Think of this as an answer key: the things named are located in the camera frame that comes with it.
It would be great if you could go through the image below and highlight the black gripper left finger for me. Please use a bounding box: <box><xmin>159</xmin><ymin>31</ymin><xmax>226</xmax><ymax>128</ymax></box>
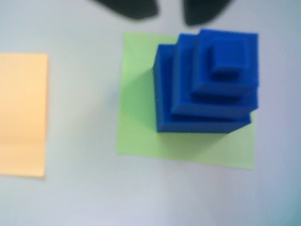
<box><xmin>90</xmin><ymin>0</ymin><xmax>159</xmax><ymax>20</ymax></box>

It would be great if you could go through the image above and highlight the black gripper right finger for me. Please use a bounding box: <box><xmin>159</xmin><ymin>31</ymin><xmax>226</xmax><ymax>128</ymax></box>
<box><xmin>182</xmin><ymin>0</ymin><xmax>233</xmax><ymax>26</ymax></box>

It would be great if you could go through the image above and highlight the tiny blue cube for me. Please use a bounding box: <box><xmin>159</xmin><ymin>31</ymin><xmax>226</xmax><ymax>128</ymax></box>
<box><xmin>208</xmin><ymin>40</ymin><xmax>250</xmax><ymax>80</ymax></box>

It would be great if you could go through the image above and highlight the small blue cube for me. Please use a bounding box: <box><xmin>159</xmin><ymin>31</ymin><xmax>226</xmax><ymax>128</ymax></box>
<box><xmin>190</xmin><ymin>28</ymin><xmax>260</xmax><ymax>96</ymax></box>

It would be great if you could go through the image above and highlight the medium blue cube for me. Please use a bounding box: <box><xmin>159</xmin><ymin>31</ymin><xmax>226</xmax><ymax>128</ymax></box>
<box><xmin>170</xmin><ymin>33</ymin><xmax>260</xmax><ymax>120</ymax></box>

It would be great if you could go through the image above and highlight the large blue cube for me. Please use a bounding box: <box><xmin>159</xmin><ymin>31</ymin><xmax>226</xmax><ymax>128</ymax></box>
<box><xmin>152</xmin><ymin>44</ymin><xmax>252</xmax><ymax>134</ymax></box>

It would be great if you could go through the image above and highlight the green paper square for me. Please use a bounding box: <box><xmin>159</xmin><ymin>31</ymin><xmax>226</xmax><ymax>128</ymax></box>
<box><xmin>117</xmin><ymin>31</ymin><xmax>256</xmax><ymax>170</ymax></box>

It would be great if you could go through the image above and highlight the orange paper square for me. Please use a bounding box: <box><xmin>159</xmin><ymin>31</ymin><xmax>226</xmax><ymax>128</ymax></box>
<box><xmin>0</xmin><ymin>53</ymin><xmax>49</xmax><ymax>178</ymax></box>

